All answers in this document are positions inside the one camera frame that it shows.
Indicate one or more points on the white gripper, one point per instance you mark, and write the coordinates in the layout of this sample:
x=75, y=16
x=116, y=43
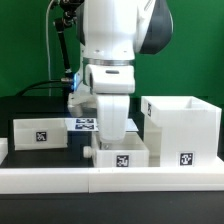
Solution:
x=112, y=86

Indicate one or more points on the white front drawer box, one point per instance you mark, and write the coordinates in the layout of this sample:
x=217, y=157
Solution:
x=132, y=152

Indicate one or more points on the white drawer box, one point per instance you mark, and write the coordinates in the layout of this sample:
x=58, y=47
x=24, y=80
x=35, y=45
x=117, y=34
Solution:
x=46, y=133
x=132, y=152

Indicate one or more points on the white drawer cabinet frame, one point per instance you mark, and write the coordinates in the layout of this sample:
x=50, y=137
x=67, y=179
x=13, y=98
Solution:
x=180, y=131

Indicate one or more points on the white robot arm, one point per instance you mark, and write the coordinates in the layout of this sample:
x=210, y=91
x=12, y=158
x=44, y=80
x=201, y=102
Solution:
x=111, y=33

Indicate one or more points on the white rear drawer box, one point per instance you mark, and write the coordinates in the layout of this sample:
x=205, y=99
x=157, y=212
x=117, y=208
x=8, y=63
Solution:
x=46, y=133

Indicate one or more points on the white marker tag sheet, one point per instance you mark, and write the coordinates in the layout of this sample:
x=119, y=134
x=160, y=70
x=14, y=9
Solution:
x=90, y=124

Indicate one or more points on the white front fence rail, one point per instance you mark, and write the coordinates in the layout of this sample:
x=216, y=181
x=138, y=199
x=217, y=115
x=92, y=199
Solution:
x=97, y=180

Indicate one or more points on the white fence rail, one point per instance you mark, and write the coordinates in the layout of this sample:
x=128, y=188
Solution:
x=3, y=151
x=97, y=180

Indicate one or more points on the white left fence rail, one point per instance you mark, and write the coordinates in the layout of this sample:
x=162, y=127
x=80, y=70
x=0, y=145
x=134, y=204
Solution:
x=3, y=151

